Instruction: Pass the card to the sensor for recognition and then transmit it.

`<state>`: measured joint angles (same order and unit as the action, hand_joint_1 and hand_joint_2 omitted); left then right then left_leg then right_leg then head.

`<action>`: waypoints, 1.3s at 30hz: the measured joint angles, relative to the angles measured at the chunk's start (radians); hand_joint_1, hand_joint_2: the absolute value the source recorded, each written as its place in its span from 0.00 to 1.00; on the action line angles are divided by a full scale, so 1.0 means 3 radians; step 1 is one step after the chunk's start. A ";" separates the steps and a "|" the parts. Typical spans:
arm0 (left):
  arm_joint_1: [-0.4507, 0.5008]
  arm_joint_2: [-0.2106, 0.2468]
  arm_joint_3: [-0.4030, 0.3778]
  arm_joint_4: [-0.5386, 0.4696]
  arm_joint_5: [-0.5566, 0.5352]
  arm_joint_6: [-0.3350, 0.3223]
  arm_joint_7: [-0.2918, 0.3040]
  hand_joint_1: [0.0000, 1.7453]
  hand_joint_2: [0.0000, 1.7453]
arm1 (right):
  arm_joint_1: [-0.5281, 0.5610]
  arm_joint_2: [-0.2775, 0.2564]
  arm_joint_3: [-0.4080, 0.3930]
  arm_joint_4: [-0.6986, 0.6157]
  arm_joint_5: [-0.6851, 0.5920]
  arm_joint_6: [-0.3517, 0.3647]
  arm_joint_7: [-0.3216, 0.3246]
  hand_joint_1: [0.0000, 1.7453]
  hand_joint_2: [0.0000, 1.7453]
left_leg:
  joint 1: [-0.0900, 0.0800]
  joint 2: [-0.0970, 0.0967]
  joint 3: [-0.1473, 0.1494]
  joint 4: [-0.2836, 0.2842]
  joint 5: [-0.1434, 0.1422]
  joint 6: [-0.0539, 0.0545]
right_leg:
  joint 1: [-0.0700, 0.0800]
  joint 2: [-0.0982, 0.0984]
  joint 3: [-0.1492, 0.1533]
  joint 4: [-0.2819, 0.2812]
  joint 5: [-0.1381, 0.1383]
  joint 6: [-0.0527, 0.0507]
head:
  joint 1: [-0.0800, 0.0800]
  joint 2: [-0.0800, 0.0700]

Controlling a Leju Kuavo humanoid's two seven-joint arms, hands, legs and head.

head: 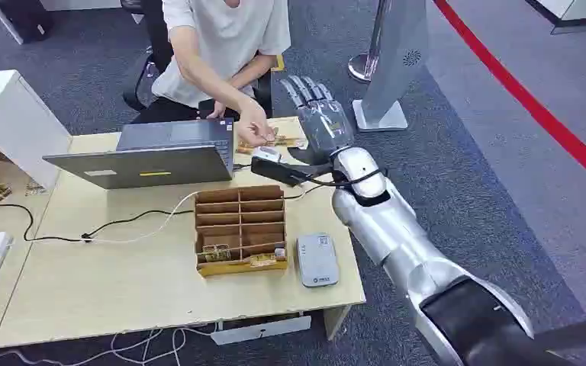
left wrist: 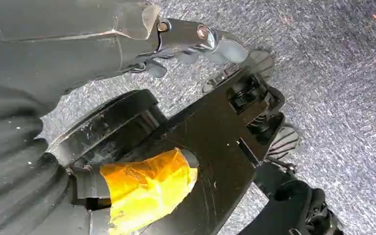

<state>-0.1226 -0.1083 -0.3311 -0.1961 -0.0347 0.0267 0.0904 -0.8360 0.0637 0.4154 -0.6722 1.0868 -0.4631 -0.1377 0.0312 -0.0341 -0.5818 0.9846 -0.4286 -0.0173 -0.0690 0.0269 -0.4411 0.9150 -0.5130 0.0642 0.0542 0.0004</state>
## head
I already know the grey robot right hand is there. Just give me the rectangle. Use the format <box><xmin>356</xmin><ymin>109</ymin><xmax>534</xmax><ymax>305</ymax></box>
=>
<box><xmin>279</xmin><ymin>75</ymin><xmax>356</xmax><ymax>167</ymax></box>

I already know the person's right hand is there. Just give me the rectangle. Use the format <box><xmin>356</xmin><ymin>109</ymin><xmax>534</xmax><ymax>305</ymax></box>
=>
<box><xmin>235</xmin><ymin>98</ymin><xmax>277</xmax><ymax>149</ymax></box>

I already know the person's hand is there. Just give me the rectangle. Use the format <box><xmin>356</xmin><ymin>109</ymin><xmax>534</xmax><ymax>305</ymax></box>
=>
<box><xmin>205</xmin><ymin>100</ymin><xmax>227</xmax><ymax>120</ymax></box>
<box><xmin>235</xmin><ymin>98</ymin><xmax>277</xmax><ymax>149</ymax></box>

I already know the silver sign stand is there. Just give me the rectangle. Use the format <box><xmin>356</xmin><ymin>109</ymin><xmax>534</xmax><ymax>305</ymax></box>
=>
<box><xmin>351</xmin><ymin>0</ymin><xmax>430</xmax><ymax>133</ymax></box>

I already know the person's left hand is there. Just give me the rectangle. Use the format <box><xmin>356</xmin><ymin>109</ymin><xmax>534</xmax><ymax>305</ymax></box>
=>
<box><xmin>205</xmin><ymin>100</ymin><xmax>227</xmax><ymax>120</ymax></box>

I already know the wooden card box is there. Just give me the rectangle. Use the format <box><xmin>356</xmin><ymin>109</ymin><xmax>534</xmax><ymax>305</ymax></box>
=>
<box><xmin>194</xmin><ymin>184</ymin><xmax>289</xmax><ymax>278</ymax></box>

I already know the grey card reader device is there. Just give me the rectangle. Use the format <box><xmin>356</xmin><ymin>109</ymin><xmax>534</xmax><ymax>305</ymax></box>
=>
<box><xmin>295</xmin><ymin>233</ymin><xmax>340</xmax><ymax>289</ymax></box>

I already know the person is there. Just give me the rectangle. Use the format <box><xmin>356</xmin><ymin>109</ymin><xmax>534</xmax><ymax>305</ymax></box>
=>
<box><xmin>130</xmin><ymin>0</ymin><xmax>292</xmax><ymax>149</ymax></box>

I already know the grey laptop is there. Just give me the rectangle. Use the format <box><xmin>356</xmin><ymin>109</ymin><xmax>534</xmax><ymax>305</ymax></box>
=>
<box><xmin>42</xmin><ymin>117</ymin><xmax>236</xmax><ymax>191</ymax></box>

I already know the black office chair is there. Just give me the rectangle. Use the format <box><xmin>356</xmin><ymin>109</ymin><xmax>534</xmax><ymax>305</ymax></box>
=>
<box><xmin>120</xmin><ymin>0</ymin><xmax>174</xmax><ymax>113</ymax></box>

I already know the red barrier belt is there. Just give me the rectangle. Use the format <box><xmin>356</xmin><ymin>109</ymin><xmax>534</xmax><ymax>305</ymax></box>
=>
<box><xmin>433</xmin><ymin>0</ymin><xmax>586</xmax><ymax>197</ymax></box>

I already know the white under-desk tray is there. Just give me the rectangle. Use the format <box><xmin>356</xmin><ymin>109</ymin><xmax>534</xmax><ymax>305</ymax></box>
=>
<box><xmin>210</xmin><ymin>314</ymin><xmax>313</xmax><ymax>346</ymax></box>

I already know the white platform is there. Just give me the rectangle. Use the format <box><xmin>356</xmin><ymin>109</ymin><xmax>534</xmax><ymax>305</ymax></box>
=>
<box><xmin>525</xmin><ymin>0</ymin><xmax>586</xmax><ymax>35</ymax></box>

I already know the white cabinet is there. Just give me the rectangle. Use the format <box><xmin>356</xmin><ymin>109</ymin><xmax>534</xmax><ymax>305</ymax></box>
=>
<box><xmin>0</xmin><ymin>69</ymin><xmax>73</xmax><ymax>191</ymax></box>

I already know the black box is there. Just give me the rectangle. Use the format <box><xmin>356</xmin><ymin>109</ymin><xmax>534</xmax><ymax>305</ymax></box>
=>
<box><xmin>0</xmin><ymin>0</ymin><xmax>56</xmax><ymax>44</ymax></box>

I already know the chrome stanchion post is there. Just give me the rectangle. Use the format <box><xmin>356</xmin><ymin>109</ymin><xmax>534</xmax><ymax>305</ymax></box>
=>
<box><xmin>347</xmin><ymin>0</ymin><xmax>392</xmax><ymax>85</ymax></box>

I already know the thin white cable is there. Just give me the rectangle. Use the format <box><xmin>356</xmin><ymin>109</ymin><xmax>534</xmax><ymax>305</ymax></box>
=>
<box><xmin>84</xmin><ymin>189</ymin><xmax>202</xmax><ymax>246</ymax></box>

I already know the thin black cable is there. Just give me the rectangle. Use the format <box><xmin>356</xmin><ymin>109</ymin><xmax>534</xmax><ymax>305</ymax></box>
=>
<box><xmin>0</xmin><ymin>203</ymin><xmax>195</xmax><ymax>244</ymax></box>

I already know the white floor cable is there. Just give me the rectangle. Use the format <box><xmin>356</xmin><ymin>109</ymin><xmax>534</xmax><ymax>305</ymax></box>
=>
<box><xmin>0</xmin><ymin>326</ymin><xmax>218</xmax><ymax>366</ymax></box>

